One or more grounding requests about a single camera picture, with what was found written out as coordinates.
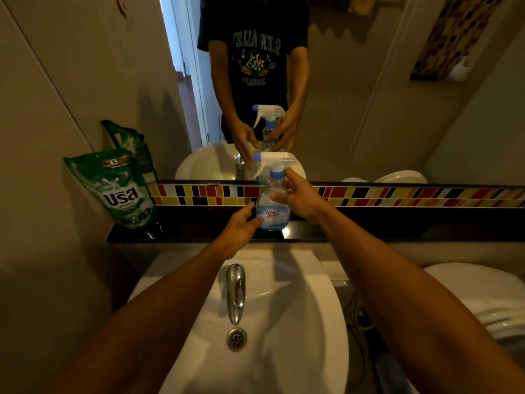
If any person's left hand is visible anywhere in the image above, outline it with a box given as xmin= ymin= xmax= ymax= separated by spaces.
xmin=213 ymin=202 xmax=265 ymax=260

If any person's right hand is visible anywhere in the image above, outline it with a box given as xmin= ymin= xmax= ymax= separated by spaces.
xmin=270 ymin=169 xmax=329 ymax=221

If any clear spray bottle white trigger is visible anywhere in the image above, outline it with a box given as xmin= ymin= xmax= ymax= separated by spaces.
xmin=252 ymin=152 xmax=298 ymax=231

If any person's left forearm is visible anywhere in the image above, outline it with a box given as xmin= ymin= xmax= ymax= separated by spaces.
xmin=48 ymin=241 xmax=231 ymax=394

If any person's right forearm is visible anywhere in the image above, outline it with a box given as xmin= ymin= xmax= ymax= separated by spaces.
xmin=308 ymin=203 xmax=525 ymax=394

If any chrome faucet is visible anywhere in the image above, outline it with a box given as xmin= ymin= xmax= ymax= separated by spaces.
xmin=225 ymin=263 xmax=247 ymax=326

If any black stone ledge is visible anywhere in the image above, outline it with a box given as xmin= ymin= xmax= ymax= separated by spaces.
xmin=106 ymin=206 xmax=525 ymax=244

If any white ceramic sink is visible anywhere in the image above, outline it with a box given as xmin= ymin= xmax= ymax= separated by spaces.
xmin=129 ymin=248 xmax=349 ymax=394

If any chrome sink drain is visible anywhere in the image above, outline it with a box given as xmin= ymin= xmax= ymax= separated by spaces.
xmin=226 ymin=327 xmax=248 ymax=352

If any green detergent refill pouch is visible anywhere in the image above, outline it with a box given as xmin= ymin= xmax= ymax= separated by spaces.
xmin=63 ymin=148 xmax=159 ymax=230

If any multicoloured tile strip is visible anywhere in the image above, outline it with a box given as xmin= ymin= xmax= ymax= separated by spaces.
xmin=148 ymin=183 xmax=525 ymax=209

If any white toilet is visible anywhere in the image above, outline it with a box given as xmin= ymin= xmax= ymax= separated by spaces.
xmin=422 ymin=262 xmax=525 ymax=354

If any wall mirror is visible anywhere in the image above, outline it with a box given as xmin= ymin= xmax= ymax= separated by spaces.
xmin=0 ymin=0 xmax=525 ymax=187

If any grey sprayer hose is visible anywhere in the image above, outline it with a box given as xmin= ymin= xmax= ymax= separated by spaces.
xmin=344 ymin=294 xmax=376 ymax=386

